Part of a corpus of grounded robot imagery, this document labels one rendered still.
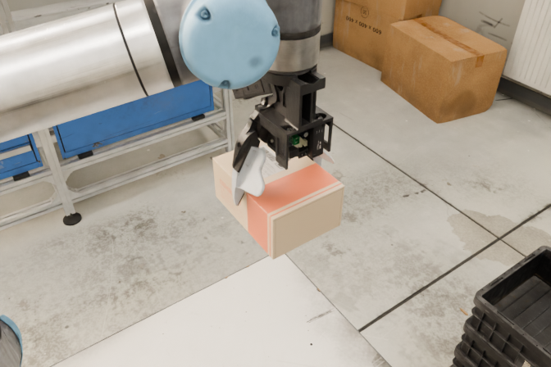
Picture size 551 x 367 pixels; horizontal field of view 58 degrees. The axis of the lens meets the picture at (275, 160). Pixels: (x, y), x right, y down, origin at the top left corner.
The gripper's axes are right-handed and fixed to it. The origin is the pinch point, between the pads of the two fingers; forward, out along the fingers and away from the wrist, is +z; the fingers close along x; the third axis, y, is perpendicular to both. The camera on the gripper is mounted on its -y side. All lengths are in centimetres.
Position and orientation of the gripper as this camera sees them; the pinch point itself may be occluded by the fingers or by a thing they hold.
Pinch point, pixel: (275, 183)
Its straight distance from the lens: 72.0
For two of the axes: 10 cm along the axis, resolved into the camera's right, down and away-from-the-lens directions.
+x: 8.3, -3.3, 4.5
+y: 5.6, 5.0, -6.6
